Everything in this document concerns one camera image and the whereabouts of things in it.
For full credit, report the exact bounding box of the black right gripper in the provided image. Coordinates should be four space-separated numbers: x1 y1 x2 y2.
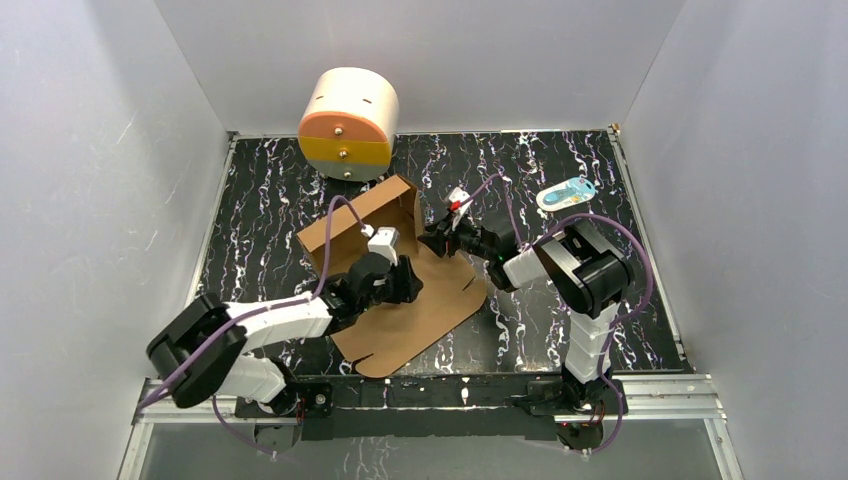
416 212 495 263

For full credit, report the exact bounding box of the brown cardboard box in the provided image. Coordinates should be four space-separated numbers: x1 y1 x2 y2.
297 175 487 378

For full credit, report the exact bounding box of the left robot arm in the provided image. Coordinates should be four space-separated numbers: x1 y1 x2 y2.
139 253 423 416

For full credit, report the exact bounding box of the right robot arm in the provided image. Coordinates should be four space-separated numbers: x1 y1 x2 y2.
418 213 636 414

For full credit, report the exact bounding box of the blue white packaged item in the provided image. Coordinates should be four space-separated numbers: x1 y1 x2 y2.
536 177 597 212

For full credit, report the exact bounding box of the round pastel drawer cabinet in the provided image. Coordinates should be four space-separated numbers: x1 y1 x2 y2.
297 67 399 182

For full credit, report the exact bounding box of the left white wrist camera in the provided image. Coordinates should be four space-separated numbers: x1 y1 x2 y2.
361 224 399 266

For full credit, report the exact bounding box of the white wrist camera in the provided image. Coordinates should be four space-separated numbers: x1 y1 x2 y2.
446 187 472 231
361 224 399 266

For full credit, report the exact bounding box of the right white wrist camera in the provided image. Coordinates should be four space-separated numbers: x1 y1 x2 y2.
446 187 472 231

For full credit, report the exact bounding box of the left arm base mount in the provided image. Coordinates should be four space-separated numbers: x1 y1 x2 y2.
235 382 333 452

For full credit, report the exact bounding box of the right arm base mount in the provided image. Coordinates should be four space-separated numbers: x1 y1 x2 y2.
513 369 629 458

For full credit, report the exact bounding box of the aluminium front rail frame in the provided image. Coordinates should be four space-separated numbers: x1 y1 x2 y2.
119 374 743 479

